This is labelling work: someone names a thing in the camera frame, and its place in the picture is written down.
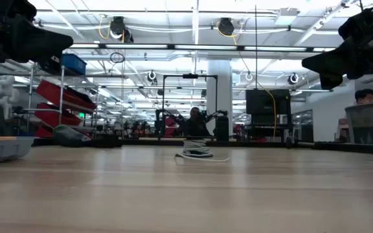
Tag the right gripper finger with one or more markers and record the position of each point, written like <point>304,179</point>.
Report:
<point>332,61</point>

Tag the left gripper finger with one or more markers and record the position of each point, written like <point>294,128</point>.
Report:
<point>40,43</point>

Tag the blue plastic bin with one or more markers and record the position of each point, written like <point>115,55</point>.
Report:
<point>74,63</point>

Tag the metal shelf rack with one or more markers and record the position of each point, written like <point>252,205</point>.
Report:
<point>61,84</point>

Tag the red plastic bin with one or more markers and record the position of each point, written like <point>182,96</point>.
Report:
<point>53,116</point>
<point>43,132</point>
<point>61,95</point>

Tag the white ceiling box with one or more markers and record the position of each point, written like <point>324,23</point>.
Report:
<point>286,16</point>

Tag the grey mesh office chair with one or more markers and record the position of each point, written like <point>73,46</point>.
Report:
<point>368,123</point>

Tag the black monitor on cart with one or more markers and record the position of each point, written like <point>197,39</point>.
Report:
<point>267,102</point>

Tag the thin black vertical pole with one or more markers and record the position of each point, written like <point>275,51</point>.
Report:
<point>255,48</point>

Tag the grey tool case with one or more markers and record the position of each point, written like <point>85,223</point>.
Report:
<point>2,150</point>

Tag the white square column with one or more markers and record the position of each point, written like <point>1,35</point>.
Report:
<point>219,87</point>

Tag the long light bar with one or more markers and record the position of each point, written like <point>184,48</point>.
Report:
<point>206,47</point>

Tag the black stand base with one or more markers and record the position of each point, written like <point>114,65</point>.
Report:
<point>222,129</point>

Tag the seated person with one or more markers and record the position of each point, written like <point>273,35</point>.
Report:
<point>194,124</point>

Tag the distant black gantry frame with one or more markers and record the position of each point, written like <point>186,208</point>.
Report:
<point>189,76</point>

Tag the black table frame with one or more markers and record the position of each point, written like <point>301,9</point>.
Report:
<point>147,142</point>

